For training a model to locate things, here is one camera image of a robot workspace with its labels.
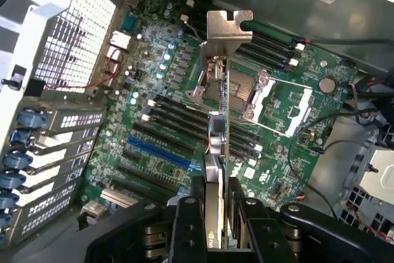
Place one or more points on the black RAM slot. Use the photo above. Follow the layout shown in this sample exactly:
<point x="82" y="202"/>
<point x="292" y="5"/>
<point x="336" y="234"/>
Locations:
<point x="264" y="58"/>
<point x="180" y="115"/>
<point x="271" y="32"/>
<point x="178" y="123"/>
<point x="181" y="107"/>
<point x="175" y="130"/>
<point x="271" y="41"/>
<point x="267" y="50"/>

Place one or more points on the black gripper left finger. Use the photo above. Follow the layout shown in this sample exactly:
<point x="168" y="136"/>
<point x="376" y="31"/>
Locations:
<point x="187" y="229"/>

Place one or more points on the silver rear port block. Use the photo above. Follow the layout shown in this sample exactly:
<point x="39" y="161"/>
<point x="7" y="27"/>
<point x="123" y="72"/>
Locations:
<point x="120" y="39"/>

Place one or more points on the long black expansion slot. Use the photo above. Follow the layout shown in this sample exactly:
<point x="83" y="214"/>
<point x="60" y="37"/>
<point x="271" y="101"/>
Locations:
<point x="151" y="175"/>
<point x="141" y="189"/>
<point x="163" y="138"/>

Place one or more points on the perforated metal slot cover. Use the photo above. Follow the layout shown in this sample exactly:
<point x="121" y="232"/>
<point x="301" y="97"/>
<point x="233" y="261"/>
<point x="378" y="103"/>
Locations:
<point x="43" y="216"/>
<point x="49" y="187"/>
<point x="80" y="120"/>

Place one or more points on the grey metal PC case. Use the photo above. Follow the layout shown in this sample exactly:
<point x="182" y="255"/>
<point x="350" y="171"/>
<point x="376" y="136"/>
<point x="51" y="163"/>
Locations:
<point x="307" y="13"/>

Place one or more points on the silver coin cell battery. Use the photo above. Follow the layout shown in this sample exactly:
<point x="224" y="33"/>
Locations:
<point x="327" y="85"/>

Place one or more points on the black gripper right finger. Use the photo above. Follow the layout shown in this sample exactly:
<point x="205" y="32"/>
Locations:
<point x="261" y="238"/>

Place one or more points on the blue expansion slot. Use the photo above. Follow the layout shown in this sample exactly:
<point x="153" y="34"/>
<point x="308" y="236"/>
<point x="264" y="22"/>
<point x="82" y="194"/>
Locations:
<point x="157" y="152"/>

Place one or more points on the metal socket cover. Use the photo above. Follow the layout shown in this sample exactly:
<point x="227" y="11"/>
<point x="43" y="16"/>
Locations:
<point x="243" y="90"/>

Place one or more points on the blue slot clip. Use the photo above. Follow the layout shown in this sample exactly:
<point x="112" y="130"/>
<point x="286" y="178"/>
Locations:
<point x="30" y="119"/>
<point x="21" y="137"/>
<point x="4" y="220"/>
<point x="12" y="180"/>
<point x="17" y="160"/>
<point x="7" y="200"/>

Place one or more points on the green motherboard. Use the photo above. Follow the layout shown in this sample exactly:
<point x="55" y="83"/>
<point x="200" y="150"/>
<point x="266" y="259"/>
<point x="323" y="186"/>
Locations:
<point x="154" y="59"/>

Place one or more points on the short black expansion slot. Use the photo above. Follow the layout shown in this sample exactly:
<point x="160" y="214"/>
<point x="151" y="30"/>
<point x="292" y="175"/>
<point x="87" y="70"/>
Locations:
<point x="130" y="155"/>

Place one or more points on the grey metal disk bay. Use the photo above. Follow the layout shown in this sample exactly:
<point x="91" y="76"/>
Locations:
<point x="381" y="167"/>

